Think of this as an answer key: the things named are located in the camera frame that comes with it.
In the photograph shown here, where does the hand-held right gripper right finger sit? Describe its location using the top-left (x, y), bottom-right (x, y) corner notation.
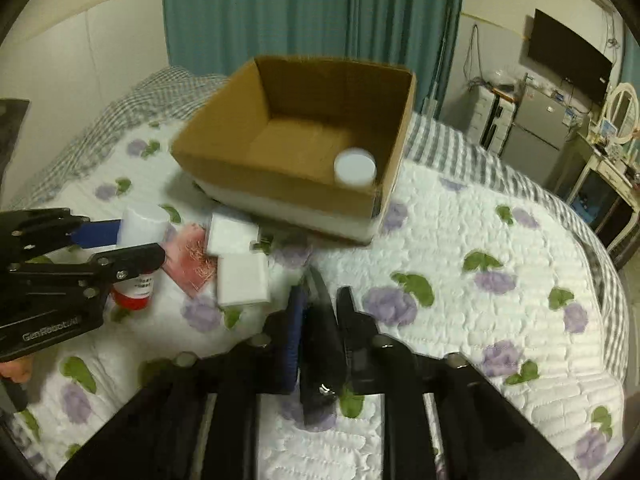
top-left (335, 286), bottom-right (582, 480)

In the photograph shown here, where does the white round jar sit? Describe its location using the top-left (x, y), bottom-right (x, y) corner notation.
top-left (333, 147), bottom-right (378, 187)

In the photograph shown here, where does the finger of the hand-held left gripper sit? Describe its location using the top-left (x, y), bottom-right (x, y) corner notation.
top-left (0, 207), bottom-right (124, 264)
top-left (6, 242), bottom-right (167, 307)

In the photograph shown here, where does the brown cardboard box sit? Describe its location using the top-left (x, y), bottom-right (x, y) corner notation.
top-left (170, 55), bottom-right (418, 247)

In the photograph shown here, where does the white oval mirror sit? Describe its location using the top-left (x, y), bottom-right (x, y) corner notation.
top-left (602, 82), bottom-right (639, 144)

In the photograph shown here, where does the white drawer cabinet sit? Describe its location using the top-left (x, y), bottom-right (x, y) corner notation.
top-left (465, 82), bottom-right (517, 157)

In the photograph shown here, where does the wall cable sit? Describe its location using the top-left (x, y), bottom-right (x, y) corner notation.
top-left (464, 24), bottom-right (487, 92)

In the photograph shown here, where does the white headboard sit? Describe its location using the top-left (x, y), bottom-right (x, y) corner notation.
top-left (0, 0), bottom-right (172, 206)

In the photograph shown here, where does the red bottle with white cap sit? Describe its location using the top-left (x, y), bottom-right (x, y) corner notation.
top-left (111, 206), bottom-right (170, 312)

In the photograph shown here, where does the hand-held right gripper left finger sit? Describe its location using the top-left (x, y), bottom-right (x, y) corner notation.
top-left (55, 284), bottom-right (307, 480)

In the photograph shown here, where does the pink packet of clips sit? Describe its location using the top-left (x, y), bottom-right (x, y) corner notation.
top-left (159, 223), bottom-right (221, 299)

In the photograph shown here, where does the white rectangular block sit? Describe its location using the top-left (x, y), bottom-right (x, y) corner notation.
top-left (216, 252), bottom-right (272, 307)
top-left (206, 212), bottom-right (261, 257)

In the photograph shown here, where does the white dressing table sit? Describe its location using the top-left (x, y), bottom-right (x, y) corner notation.
top-left (564, 131), bottom-right (640, 267)

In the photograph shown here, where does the black slim tool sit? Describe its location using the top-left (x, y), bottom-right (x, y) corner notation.
top-left (301, 264), bottom-right (347, 432)

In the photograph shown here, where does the white floral quilt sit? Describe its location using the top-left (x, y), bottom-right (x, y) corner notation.
top-left (9, 119), bottom-right (627, 480)

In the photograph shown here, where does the person's left hand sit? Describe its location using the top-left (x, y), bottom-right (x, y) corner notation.
top-left (0, 359), bottom-right (32, 386)

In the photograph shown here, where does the grey refrigerator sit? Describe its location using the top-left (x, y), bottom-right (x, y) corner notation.
top-left (500, 73), bottom-right (577, 189)

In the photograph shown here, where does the black wall television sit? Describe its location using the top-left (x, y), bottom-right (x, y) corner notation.
top-left (528, 8), bottom-right (614, 108)

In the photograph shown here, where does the teal curtain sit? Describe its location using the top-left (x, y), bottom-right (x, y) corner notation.
top-left (160, 0), bottom-right (466, 113)

